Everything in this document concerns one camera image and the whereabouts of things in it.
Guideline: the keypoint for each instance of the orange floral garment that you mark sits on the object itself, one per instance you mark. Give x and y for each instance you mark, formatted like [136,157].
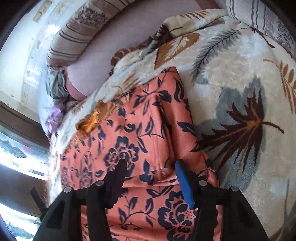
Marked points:
[151,130]

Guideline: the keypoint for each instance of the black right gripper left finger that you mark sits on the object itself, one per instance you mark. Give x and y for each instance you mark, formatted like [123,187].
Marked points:
[63,218]

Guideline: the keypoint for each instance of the brown striped pillow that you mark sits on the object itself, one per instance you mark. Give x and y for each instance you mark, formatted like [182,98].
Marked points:
[75,35]

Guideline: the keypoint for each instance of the brown wooden window frame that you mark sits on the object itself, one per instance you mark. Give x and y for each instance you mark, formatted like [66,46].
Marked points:
[24,150]

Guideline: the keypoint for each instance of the grey blue pillow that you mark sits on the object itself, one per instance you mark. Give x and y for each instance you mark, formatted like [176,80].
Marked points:
[51,91]

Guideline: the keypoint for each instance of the pink bed sheet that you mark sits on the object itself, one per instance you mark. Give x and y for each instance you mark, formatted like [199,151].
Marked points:
[131,27]

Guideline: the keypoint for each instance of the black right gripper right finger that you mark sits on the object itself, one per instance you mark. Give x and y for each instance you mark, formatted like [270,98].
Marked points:
[222,214]

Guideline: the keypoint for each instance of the purple floral cloth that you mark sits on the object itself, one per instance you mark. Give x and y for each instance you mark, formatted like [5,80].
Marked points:
[55,118]

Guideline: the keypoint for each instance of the cream leaf-pattern plush blanket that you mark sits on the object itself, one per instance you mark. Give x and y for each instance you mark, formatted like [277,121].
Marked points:
[240,85]

